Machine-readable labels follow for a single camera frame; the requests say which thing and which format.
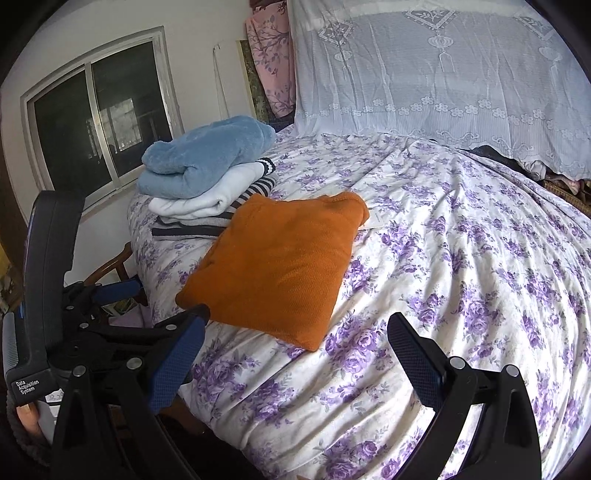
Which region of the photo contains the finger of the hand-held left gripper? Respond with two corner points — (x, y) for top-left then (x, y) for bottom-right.
(90, 303), (211, 357)
(65, 278), (142, 308)

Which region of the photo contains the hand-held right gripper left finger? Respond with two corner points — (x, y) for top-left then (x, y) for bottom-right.
(51, 316), (207, 480)

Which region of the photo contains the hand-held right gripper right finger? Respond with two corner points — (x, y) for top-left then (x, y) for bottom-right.
(387, 313), (543, 480)

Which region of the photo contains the orange knit cat cardigan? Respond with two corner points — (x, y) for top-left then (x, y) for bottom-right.
(175, 191), (370, 352)

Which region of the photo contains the person's left forearm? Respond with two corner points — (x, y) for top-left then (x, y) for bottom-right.
(0, 406), (55, 468)

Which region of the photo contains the person's left hand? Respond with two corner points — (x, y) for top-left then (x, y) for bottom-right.
(8, 396), (43, 437)

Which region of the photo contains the wooden chair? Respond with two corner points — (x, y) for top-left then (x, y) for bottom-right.
(83, 242), (149, 308)

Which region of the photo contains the purple floral bed sheet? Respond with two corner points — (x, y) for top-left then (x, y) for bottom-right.
(127, 124), (591, 480)

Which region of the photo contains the white folded garment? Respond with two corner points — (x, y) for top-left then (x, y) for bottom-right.
(148, 161), (269, 221)

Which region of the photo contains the black white striped garment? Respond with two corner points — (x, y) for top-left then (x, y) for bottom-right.
(152, 157), (280, 241)

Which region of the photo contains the light blue fleece garment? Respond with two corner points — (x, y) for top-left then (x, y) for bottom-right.
(139, 115), (278, 197)

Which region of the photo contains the dark cloth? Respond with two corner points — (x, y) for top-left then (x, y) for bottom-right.
(462, 144), (523, 168)

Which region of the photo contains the folded cloth pile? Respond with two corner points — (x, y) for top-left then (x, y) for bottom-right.
(519, 158), (583, 195)

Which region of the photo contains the brown woven mat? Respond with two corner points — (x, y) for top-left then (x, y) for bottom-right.
(540, 178), (591, 209)

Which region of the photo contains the white rod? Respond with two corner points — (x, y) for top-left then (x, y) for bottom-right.
(211, 39), (232, 121)

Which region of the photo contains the patterned board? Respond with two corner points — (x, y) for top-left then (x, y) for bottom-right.
(236, 39), (269, 121)

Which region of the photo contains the pink floral cloth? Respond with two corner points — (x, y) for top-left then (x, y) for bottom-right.
(245, 0), (297, 119)

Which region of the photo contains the white lace cover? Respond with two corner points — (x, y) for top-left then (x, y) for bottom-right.
(288, 0), (591, 182)

